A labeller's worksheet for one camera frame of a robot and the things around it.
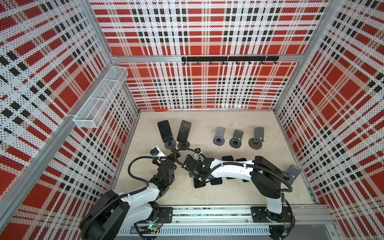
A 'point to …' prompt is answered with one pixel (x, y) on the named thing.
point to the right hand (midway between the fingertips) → (197, 170)
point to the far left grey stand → (170, 144)
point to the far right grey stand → (256, 143)
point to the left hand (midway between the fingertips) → (167, 149)
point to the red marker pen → (160, 110)
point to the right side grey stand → (291, 174)
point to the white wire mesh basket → (93, 110)
